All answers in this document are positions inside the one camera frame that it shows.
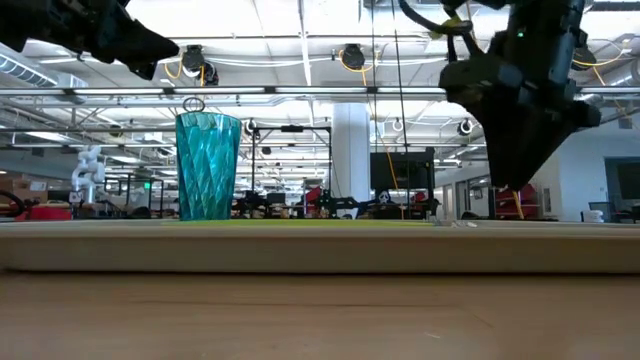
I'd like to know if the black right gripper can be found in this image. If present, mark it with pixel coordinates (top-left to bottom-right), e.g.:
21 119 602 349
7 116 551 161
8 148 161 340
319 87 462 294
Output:
464 0 603 191

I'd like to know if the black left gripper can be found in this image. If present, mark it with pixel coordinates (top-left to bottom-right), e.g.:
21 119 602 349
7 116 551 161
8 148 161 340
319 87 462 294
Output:
0 0 180 81

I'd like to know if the teal faceted plastic cup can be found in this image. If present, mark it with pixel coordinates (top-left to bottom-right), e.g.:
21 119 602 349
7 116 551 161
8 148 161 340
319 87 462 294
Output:
174 110 243 222

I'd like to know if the beige plastic tray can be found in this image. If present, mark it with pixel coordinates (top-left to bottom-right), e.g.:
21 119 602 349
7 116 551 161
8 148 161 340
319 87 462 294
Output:
0 219 640 275

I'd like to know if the red storage bins shelf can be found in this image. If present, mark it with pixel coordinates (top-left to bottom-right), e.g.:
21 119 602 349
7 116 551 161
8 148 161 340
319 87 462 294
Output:
492 182 541 221

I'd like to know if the dark window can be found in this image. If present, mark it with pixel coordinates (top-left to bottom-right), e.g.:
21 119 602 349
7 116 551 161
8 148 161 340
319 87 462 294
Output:
603 156 640 214

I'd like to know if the black monitor on stand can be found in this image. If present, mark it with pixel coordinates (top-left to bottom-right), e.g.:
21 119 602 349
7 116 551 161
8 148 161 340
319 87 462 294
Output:
369 148 436 220

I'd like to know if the long ceiling light bar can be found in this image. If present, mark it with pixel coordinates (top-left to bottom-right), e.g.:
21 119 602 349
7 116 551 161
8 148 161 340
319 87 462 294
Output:
0 85 640 97

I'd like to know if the white building pillar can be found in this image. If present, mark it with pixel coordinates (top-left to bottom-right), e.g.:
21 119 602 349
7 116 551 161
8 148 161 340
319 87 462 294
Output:
331 102 372 220

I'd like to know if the red box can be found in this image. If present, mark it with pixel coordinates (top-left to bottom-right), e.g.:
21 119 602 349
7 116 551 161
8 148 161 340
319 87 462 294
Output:
27 203 74 222

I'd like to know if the red chair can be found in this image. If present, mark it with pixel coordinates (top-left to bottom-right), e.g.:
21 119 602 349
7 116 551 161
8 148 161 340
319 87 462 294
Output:
303 185 325 216

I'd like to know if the black ceiling cable reel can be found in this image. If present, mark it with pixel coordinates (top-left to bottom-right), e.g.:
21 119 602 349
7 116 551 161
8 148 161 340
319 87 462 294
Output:
180 43 207 72
341 42 367 71

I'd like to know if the black hanging cable ring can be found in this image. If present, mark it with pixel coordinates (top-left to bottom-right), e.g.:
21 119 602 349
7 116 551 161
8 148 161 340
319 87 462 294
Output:
181 96 207 114

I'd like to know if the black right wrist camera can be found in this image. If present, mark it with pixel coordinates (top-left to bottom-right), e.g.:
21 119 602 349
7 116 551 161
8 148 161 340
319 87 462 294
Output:
438 53 509 104

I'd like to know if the silver ventilation duct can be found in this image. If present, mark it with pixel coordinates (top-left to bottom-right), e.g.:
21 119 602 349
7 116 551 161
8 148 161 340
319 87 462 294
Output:
0 52 90 105

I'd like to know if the thin yellow hanging cable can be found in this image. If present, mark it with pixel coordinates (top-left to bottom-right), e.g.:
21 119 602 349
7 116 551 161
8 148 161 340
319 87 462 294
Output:
338 48 405 220

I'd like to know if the yellow cable tie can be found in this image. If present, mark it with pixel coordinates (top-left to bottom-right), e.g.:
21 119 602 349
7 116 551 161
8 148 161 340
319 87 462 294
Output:
432 17 474 39

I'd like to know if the black hanging cable with coil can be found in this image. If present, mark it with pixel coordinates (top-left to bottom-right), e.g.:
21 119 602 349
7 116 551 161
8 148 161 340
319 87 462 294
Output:
391 0 411 220

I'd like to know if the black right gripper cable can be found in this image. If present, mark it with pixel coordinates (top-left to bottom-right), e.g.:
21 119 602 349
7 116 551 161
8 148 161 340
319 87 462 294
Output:
397 0 481 61

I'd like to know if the thin black hanging cable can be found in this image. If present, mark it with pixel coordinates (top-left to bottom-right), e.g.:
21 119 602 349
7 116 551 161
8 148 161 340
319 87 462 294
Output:
370 0 379 151

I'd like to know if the black frame workstation rig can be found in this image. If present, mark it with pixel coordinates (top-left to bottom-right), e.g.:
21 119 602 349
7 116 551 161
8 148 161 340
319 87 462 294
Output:
251 124 334 219

